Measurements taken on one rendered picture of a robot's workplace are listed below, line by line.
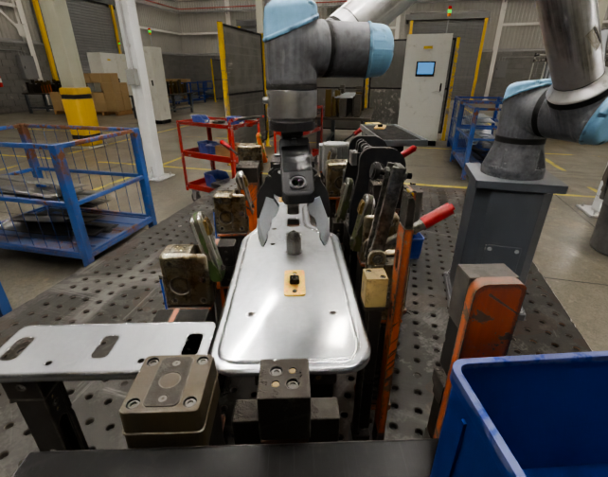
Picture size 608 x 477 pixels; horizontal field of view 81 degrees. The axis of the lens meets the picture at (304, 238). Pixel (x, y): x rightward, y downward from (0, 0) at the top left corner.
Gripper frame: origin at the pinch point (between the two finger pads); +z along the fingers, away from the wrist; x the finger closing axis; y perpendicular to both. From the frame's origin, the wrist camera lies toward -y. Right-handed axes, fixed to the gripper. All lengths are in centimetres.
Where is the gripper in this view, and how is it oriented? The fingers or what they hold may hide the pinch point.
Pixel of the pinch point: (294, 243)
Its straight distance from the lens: 60.6
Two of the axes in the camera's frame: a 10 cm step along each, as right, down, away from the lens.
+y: -0.3, -4.1, 9.1
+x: -10.0, 0.2, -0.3
